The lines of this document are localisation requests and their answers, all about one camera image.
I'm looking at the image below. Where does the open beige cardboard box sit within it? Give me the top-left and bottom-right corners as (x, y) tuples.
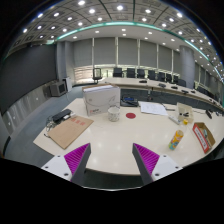
(175, 102), (195, 123)

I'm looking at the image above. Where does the black desk device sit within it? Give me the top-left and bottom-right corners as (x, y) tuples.
(119, 95), (140, 108)

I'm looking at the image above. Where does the grey box monitor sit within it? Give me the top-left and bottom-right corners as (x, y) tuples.
(49, 80), (68, 98)

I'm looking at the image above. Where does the white mug with blue handle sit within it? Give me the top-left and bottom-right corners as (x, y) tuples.
(107, 105), (121, 123)

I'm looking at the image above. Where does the white printed paper sheet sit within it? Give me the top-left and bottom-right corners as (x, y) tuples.
(138, 100), (169, 117)

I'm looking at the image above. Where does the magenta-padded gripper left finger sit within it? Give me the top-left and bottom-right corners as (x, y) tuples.
(41, 142), (92, 187)

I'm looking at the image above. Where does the long curved conference desk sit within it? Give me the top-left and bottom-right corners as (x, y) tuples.
(99, 77), (224, 111)

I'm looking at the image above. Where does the white power strip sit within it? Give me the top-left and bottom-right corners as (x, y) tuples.
(167, 114), (182, 126)

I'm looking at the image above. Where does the group of ceiling lights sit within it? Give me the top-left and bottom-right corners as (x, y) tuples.
(22, 0), (223, 68)

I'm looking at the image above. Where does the brown cardboard envelope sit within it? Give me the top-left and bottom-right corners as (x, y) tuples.
(44, 114), (95, 150)

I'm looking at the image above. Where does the black mesh office chair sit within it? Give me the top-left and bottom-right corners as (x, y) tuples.
(92, 67), (103, 84)

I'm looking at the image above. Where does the row of black office chairs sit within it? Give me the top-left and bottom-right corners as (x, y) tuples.
(112, 67), (188, 88)

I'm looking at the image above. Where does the red-labelled brown cardboard box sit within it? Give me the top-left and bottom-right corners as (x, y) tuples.
(192, 121), (217, 155)

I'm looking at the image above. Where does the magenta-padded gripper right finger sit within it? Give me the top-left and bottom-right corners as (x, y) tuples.
(131, 142), (184, 186)

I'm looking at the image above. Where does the white copy paper box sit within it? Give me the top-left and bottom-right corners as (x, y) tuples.
(81, 83), (122, 117)

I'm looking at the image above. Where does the yellow-capped clear drink bottle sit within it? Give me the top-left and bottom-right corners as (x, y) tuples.
(168, 118), (190, 151)

